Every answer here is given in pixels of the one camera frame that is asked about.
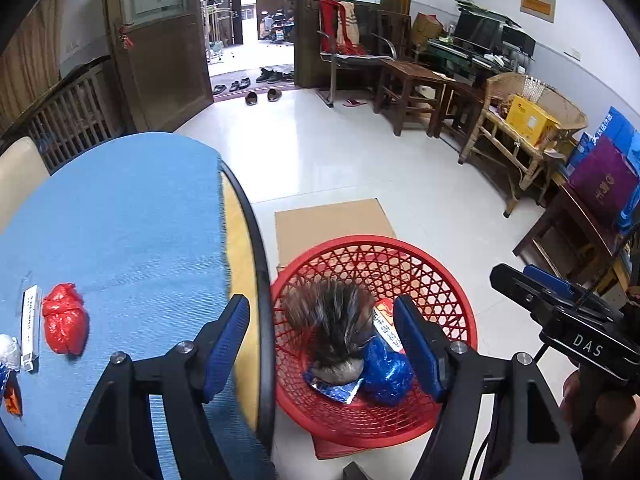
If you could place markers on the large black monitor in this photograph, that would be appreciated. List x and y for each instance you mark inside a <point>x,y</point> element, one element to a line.
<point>475,30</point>

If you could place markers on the person's right hand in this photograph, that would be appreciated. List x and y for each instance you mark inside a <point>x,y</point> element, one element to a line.
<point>570,400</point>

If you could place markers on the metal frame chair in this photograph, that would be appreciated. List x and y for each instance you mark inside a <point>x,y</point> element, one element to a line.
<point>350,60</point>

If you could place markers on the brown furry ball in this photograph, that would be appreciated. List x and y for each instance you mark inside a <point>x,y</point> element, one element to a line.
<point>330,320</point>

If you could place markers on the wooden crib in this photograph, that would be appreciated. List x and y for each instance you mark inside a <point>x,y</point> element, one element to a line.
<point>75,110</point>

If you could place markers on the rattan chair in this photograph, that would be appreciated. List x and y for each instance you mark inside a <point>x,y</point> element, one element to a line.
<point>500,125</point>

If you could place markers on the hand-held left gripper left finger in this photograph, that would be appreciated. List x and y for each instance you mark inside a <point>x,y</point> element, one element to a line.
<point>227,345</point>

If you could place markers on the blue plastic bag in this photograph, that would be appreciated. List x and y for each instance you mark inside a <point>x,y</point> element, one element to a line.
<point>385,375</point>

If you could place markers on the dark wooden stool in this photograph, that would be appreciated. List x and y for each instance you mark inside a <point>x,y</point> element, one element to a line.
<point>405,70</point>

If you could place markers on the red and white wrapper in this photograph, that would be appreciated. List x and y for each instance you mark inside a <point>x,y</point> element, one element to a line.
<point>385,325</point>

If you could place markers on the yellow cardboard box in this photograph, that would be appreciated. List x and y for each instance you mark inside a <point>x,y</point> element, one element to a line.
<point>530,117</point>

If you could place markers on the red plastic bag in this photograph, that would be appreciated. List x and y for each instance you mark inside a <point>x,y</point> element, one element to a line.
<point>65,320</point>

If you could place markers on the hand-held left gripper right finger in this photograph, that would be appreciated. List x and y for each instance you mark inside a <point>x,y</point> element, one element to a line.
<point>417,350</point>

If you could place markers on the round black-rimmed table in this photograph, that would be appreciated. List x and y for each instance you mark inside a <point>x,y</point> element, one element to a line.
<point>240,240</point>

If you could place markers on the brown curtain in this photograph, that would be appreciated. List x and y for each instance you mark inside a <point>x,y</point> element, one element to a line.
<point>30,60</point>

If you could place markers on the wooden door with red tassel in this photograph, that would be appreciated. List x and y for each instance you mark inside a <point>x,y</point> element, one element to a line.
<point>160,60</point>

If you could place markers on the red tassel ornament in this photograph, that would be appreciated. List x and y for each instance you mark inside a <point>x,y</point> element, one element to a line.
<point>125,35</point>

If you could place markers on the white medicine box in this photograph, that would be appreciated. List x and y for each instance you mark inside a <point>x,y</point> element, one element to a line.
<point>31,325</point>

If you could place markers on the wooden door with stained glass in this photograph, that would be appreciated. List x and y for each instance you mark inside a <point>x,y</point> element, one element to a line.
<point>305,35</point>

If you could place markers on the pair of black shoes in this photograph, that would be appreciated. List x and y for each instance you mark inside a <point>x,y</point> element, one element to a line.
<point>270,76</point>

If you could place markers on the clear plastic packaging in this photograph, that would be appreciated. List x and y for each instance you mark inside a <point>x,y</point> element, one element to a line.
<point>9,352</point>

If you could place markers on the orange wall sign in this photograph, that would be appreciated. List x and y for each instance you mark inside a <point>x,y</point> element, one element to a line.
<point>537,5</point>

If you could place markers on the blue and white packet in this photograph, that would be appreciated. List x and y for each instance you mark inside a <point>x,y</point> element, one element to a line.
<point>335,391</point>

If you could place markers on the flat cardboard sheet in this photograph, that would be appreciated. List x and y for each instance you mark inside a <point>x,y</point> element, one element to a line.
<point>330,225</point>

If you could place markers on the blue printed box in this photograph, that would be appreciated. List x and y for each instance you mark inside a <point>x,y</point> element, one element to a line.
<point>615,127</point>

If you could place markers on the pink slipper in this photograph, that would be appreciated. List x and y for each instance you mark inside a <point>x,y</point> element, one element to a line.
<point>354,103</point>

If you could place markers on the brown slipper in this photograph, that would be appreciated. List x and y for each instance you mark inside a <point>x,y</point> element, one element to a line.
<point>251,98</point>
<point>274,95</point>

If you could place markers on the green desk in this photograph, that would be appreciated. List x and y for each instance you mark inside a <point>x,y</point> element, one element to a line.
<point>450,60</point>

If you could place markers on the red cloth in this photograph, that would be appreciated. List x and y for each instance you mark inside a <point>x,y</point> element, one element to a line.
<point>330,25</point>

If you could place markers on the small black monitor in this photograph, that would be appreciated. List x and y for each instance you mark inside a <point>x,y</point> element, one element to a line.
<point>517,40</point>

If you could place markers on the red plastic mesh basket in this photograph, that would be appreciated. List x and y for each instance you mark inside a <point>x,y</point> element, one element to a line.
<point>435,280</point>

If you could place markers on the dark wooden side table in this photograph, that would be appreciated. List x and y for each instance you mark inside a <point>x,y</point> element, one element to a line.
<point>465,92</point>

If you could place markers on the low dark wooden table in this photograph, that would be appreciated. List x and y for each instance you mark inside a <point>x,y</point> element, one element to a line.
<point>570,220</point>

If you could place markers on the brown cardboard box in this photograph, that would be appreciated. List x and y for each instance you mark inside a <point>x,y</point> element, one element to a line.
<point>425,30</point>

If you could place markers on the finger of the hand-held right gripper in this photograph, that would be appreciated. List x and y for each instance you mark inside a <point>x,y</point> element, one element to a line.
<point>547,280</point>
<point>515,287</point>

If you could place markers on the blue tablecloth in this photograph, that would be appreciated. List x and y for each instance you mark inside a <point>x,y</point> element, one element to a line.
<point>125,240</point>

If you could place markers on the purple gift bag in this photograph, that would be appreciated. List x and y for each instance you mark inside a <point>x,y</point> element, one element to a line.
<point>600,180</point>

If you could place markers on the cream leather chair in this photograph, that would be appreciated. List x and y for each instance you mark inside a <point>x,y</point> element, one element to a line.
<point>20,180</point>

